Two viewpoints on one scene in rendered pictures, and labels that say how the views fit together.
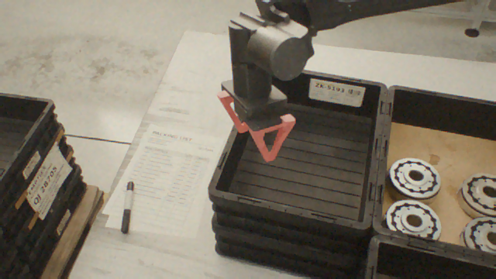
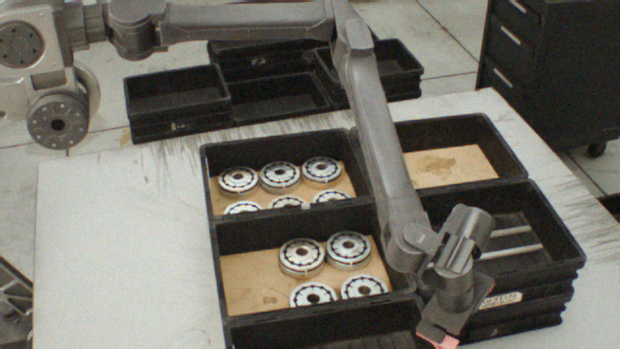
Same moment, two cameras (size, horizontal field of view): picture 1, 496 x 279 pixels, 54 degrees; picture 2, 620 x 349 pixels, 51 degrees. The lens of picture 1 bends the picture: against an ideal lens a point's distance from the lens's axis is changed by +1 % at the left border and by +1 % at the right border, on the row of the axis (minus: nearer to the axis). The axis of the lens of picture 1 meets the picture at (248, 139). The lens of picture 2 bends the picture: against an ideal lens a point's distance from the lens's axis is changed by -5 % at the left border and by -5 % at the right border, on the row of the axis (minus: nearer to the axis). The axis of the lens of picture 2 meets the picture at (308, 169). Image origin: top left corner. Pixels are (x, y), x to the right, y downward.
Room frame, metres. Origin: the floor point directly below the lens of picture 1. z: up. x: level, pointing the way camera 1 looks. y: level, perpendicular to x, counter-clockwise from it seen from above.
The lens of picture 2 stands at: (1.05, 0.51, 1.96)
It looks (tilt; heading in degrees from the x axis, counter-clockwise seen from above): 38 degrees down; 243
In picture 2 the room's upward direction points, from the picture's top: straight up
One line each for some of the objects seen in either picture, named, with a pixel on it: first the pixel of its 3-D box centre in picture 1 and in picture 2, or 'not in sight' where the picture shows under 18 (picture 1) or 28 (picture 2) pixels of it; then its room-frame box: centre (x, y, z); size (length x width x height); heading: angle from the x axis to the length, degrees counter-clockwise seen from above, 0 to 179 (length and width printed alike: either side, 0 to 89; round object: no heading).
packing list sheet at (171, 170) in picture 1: (166, 175); not in sight; (0.74, 0.20, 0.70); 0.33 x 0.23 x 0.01; 170
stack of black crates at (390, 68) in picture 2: not in sight; (364, 104); (-0.29, -1.61, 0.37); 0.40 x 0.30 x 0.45; 170
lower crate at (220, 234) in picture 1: (299, 183); not in sight; (0.67, -0.12, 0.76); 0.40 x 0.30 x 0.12; 165
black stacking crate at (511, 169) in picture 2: not in sight; (434, 170); (0.13, -0.59, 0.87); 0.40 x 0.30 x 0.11; 165
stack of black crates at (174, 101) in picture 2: not in sight; (180, 134); (0.50, -1.76, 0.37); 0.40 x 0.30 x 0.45; 170
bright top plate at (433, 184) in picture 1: (415, 177); (313, 301); (0.61, -0.34, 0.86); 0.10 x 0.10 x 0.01
